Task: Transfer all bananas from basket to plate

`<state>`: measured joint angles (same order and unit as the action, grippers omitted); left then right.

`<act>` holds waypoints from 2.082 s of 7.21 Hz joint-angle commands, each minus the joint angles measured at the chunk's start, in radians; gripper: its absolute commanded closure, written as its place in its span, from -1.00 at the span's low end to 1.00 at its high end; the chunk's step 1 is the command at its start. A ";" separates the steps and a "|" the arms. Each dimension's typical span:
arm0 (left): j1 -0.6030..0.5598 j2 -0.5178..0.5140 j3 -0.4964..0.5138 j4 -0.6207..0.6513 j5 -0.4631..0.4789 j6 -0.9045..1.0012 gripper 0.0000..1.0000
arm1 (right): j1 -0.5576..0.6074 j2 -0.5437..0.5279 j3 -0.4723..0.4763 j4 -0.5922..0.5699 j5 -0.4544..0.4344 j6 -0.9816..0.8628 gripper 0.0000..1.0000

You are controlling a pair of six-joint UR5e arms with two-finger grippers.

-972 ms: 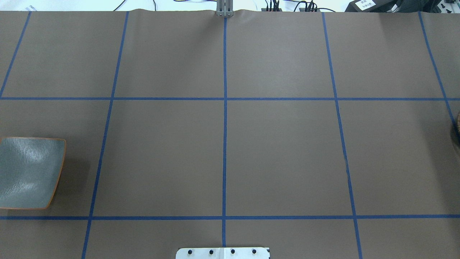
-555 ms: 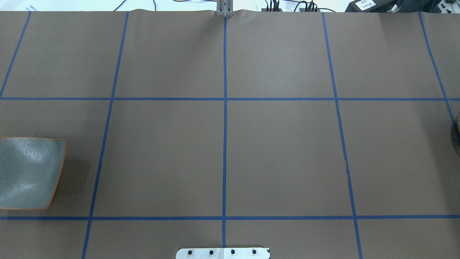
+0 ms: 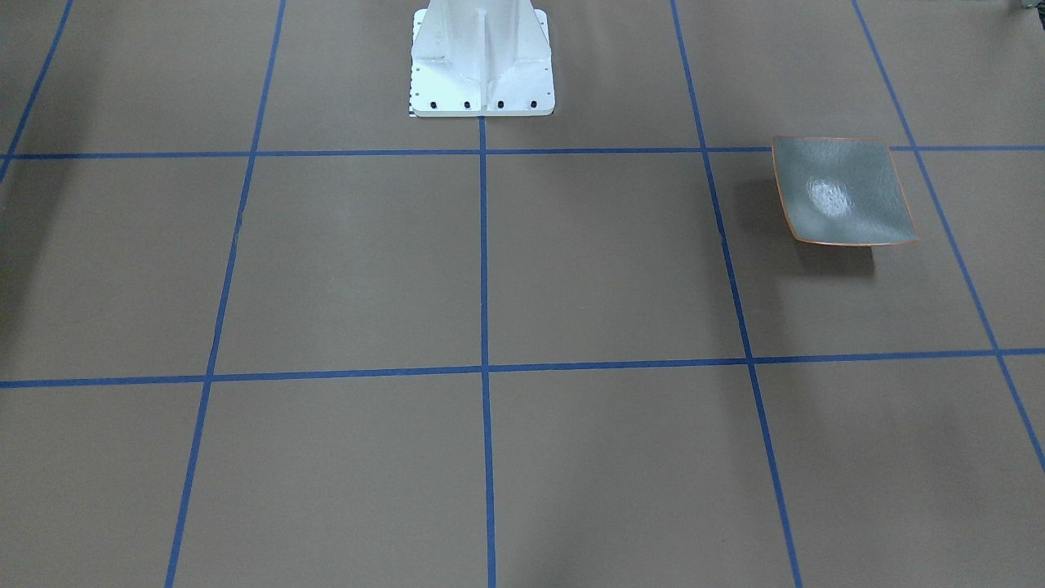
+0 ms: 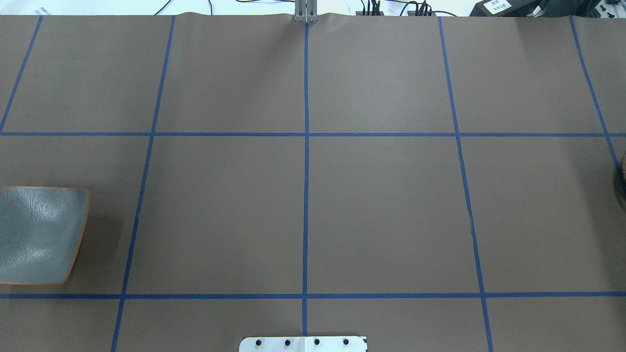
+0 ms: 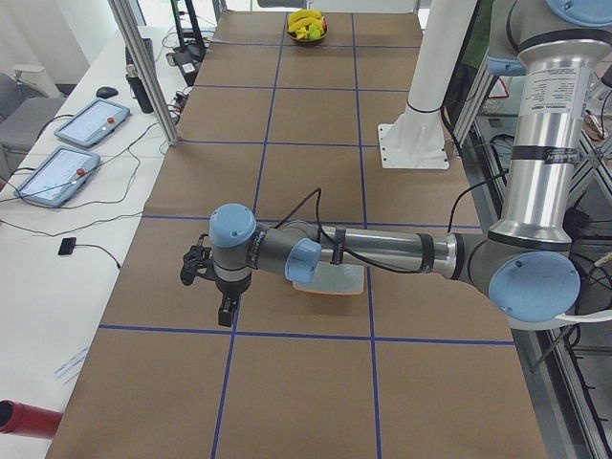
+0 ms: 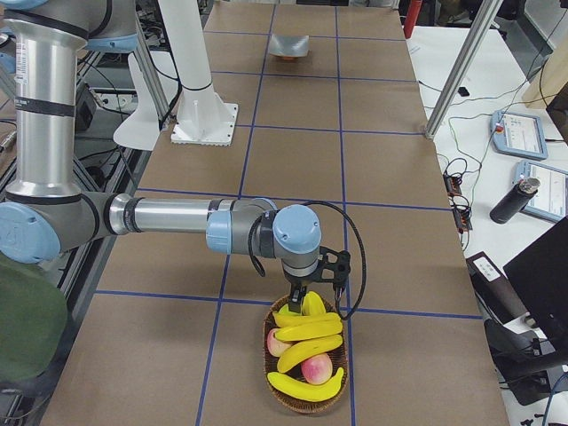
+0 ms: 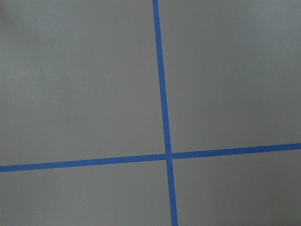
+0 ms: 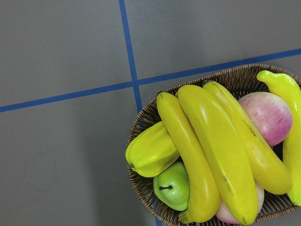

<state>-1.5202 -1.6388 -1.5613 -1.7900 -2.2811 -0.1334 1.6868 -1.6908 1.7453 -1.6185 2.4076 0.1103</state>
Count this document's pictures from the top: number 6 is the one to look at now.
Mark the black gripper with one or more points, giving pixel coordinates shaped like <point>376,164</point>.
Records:
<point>298,281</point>

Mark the yellow banana basket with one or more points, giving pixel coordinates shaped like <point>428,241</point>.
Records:
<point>313,305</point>
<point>282,320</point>

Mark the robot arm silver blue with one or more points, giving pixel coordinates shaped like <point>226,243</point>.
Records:
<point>46,212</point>

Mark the yellow banana basket back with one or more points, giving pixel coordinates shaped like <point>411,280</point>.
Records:
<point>313,305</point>

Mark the grey square plate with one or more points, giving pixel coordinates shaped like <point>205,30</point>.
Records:
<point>289,46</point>

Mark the red peach left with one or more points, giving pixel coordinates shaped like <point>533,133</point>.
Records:
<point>276,347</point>

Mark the red peach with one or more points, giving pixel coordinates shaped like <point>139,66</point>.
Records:
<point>317,369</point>
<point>276,347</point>

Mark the yellow banana middle curved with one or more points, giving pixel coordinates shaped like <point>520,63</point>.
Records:
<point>306,349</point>

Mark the red peach front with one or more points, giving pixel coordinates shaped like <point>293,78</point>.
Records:
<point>317,369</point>

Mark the black usb hub near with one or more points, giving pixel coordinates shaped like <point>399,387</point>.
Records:
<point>462,218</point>

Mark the black usb hub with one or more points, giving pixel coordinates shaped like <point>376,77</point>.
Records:
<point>453,185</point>
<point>462,218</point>

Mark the black usb hub far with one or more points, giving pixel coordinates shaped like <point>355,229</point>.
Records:
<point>453,185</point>

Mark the black power adapter box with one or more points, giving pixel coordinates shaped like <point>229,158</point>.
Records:
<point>494,288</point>

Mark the black water bottle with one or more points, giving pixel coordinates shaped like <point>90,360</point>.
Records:
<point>515,200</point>

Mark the black monitor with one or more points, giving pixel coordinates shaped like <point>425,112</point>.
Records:
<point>538,275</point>

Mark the blue teach pendant near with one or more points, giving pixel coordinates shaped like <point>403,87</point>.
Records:
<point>550,202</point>

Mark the blue teach pendant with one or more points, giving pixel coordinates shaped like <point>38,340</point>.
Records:
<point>550,202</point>
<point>518,134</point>

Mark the blue teach pendant far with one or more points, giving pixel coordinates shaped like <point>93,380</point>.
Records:
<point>518,134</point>

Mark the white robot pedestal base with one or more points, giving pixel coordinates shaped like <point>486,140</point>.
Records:
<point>203,118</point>

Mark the aluminium frame post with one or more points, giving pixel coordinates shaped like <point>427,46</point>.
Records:
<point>481,24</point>

